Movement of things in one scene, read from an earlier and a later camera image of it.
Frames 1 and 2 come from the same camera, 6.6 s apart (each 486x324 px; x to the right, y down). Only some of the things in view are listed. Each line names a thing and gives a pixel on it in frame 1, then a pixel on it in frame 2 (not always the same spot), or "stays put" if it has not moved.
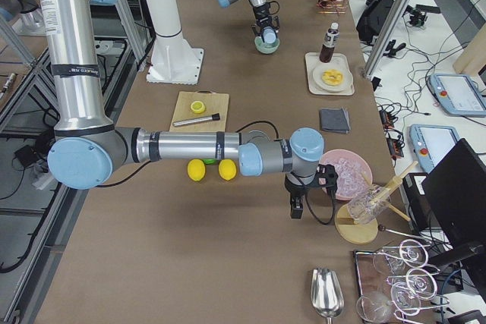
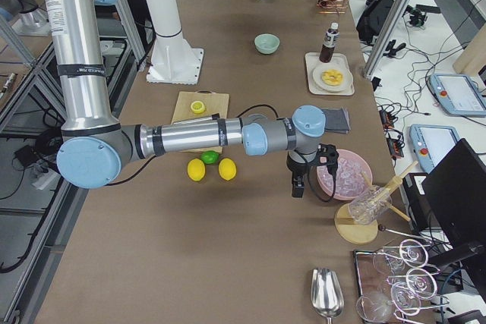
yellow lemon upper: [227, 169] stays put
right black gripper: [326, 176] to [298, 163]
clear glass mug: [368, 203] stays put
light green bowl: [265, 47] stays put
